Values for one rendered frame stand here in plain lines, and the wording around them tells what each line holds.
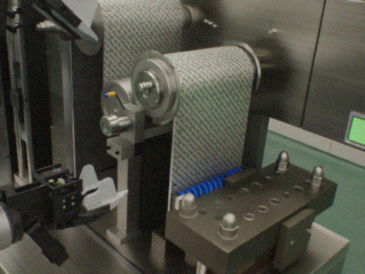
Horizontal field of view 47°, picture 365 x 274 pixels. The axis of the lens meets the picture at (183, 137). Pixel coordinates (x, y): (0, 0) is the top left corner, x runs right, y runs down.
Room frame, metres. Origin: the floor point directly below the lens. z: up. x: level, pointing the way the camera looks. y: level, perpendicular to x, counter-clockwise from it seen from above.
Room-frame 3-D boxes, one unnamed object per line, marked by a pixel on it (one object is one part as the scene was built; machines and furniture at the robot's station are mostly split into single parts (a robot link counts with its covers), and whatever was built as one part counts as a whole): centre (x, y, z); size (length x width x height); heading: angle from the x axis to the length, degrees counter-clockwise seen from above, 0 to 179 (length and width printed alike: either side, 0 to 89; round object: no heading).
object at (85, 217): (0.59, 0.16, 1.09); 0.09 x 0.05 x 0.02; 127
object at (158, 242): (0.85, -0.06, 0.92); 0.28 x 0.04 x 0.04; 136
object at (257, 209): (0.80, -0.17, 1.00); 0.40 x 0.16 x 0.06; 136
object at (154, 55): (0.81, 0.06, 1.25); 0.15 x 0.01 x 0.15; 46
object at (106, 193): (0.63, 0.12, 1.12); 0.09 x 0.03 x 0.06; 127
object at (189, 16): (1.19, 0.04, 1.33); 0.07 x 0.07 x 0.07; 46
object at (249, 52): (0.99, -0.11, 1.25); 0.15 x 0.01 x 0.15; 46
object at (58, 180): (0.57, 0.22, 1.12); 0.12 x 0.08 x 0.09; 136
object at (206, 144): (0.85, -0.06, 1.11); 0.23 x 0.01 x 0.18; 136
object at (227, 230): (0.65, -0.09, 1.05); 0.04 x 0.04 x 0.04
